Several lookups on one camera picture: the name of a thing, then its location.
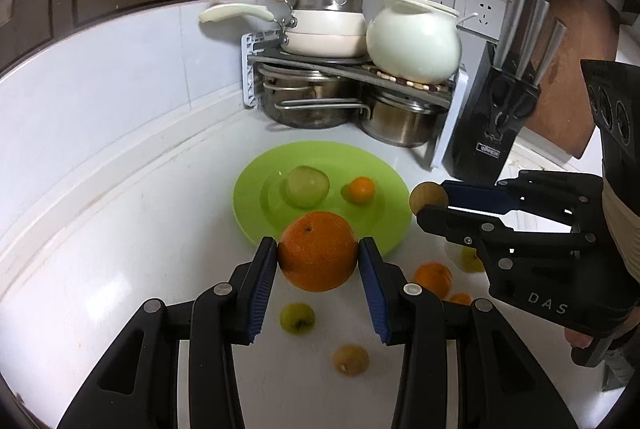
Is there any steel pot with wire handle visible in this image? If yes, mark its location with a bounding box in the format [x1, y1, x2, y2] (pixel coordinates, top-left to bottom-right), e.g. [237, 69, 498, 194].
[259, 66, 372, 130]

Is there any yellow-green jujube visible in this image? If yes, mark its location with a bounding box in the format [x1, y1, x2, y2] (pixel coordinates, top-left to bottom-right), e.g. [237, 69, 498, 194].
[460, 248, 485, 273]

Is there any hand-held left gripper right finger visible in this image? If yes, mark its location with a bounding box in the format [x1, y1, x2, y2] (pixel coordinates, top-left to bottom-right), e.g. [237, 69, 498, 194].
[357, 236, 583, 429]

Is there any brown longan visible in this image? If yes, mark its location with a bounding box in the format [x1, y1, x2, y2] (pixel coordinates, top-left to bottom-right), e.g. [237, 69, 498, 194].
[409, 182, 449, 215]
[333, 344, 370, 378]

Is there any steel handled knife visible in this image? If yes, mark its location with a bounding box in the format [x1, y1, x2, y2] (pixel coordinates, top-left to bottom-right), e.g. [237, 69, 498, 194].
[515, 0, 552, 82]
[531, 20, 569, 88]
[494, 0, 529, 70]

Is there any medium orange with stem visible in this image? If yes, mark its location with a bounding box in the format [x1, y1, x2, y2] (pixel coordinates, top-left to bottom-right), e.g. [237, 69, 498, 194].
[412, 262, 454, 300]

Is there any small green spotted jujube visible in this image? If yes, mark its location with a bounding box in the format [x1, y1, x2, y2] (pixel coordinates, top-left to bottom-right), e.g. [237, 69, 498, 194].
[279, 303, 315, 335]

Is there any brown wooden cutting board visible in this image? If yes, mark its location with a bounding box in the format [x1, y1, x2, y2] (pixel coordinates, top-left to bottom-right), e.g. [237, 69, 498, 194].
[520, 0, 622, 160]

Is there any large green apple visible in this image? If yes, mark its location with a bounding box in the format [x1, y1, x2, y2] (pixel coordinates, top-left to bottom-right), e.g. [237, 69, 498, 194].
[285, 165, 331, 210]

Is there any black knife block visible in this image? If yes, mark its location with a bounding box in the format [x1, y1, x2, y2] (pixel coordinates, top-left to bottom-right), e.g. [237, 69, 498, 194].
[446, 41, 543, 180]

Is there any large orange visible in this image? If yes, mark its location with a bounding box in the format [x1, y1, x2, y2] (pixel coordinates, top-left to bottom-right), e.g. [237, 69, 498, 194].
[277, 211, 359, 293]

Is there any plain steel pot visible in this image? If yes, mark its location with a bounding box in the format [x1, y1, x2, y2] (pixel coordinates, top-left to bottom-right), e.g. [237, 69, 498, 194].
[358, 90, 447, 149]

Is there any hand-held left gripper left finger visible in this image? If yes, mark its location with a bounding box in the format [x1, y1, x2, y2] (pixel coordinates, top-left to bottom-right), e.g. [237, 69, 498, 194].
[57, 236, 279, 429]

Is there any beaded wooden trivet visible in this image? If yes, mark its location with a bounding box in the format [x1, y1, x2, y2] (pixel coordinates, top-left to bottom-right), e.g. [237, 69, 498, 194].
[362, 64, 454, 96]

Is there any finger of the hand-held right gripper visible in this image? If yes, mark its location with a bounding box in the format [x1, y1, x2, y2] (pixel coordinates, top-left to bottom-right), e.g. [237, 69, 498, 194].
[417, 205, 599, 283]
[441, 169, 607, 232]

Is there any white pan with cream handle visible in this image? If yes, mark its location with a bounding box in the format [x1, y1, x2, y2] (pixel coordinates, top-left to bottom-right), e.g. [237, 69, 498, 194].
[198, 3, 369, 58]
[209, 0, 369, 36]

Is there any person's right hand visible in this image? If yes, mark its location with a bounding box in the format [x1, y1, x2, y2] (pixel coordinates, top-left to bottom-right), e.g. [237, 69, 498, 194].
[564, 328, 596, 351]

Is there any green plastic plate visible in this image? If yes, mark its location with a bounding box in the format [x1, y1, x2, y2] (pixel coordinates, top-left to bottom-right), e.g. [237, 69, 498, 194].
[233, 141, 413, 258]

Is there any grey and white shelf rack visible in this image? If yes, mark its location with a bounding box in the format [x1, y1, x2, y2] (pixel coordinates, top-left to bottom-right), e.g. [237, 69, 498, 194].
[241, 31, 469, 170]

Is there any white ceramic pot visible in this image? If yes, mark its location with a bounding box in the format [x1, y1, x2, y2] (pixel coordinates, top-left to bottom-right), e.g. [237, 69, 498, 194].
[365, 0, 480, 84]

